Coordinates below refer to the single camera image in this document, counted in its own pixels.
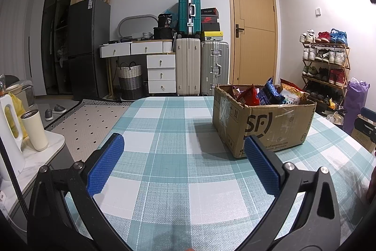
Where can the white drawer cabinet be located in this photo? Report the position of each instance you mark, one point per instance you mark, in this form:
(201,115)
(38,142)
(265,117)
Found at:
(161,74)

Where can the white desk with drawers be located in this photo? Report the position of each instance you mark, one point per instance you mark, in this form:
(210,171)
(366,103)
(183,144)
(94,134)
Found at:
(132,48)

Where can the red triangular snack packet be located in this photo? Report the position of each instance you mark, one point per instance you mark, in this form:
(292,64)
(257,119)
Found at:
(249,96)

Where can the blue plastic bag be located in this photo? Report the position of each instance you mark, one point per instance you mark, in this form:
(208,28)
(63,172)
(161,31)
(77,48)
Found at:
(173,14)

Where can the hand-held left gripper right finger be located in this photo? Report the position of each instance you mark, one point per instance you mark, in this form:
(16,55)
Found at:
(261,165)

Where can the yellow bag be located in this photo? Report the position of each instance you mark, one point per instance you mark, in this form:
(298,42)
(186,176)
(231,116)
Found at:
(16,109)

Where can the cream tumbler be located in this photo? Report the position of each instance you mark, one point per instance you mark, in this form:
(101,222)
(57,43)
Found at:
(35,130)

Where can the black red shoe box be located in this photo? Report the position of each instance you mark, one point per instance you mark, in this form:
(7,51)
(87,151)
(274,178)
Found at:
(210,19)

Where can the white marble side table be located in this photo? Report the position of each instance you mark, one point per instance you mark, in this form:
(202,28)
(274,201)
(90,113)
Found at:
(44,151)

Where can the shoe rack with shoes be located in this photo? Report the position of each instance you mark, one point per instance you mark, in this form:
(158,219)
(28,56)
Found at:
(323,55)

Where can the black storage bag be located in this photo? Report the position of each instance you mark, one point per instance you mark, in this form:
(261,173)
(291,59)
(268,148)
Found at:
(164,33)

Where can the white plastic bag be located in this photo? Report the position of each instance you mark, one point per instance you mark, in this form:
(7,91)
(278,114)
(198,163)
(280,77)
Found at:
(335,118)

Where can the yellow black shoe box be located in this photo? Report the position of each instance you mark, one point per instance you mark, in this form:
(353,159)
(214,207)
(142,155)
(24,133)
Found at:
(211,35)

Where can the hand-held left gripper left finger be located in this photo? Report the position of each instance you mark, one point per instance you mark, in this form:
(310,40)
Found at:
(105,164)

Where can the white grey container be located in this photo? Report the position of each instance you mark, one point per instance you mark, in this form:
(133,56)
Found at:
(25,92)

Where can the dotted patterned rug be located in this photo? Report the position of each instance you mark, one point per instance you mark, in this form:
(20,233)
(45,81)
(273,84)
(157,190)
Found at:
(88,127)

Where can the grey white woven basket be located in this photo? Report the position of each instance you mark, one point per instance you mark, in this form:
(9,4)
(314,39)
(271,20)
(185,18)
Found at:
(130,83)

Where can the printed cardboard carton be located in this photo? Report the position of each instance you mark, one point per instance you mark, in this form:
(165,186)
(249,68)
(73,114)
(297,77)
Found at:
(359,141)

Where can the dark shoe box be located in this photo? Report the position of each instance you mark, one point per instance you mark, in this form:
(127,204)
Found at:
(210,26)

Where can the brown cardboard box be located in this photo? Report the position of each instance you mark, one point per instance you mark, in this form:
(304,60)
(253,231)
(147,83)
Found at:
(282,127)

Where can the black bag with white label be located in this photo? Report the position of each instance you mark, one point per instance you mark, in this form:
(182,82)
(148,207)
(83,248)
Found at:
(165,21)

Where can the wooden shoe rack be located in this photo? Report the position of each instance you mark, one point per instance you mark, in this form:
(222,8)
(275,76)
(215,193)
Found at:
(346,62)

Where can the black glass wardrobe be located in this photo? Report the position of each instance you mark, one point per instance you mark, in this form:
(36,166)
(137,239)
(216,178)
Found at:
(55,33)

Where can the white noodle snack bag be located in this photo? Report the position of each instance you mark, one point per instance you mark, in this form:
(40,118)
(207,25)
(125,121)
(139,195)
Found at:
(290,89)

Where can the silver suitcase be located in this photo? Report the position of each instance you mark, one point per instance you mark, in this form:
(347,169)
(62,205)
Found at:
(214,65)

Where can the blue cookie packet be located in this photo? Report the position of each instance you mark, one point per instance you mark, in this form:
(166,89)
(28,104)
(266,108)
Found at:
(268,92)

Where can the grey arched mirror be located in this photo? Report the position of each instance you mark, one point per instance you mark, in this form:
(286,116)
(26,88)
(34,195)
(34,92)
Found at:
(138,17)

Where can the teal suitcase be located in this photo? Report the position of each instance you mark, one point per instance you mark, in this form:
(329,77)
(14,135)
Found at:
(185,12)

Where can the wooden door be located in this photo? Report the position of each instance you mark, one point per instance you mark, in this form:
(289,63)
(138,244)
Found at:
(255,33)

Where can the dark grey fridge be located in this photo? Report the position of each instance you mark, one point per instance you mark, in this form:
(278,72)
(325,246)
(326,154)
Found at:
(88,48)

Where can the beige suitcase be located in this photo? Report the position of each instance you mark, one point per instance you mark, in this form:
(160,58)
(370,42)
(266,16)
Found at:
(188,65)

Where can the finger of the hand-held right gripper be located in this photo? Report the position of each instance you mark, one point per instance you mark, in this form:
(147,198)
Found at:
(364,127)
(368,114)

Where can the purple bag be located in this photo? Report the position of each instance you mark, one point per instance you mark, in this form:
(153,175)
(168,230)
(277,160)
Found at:
(355,104)

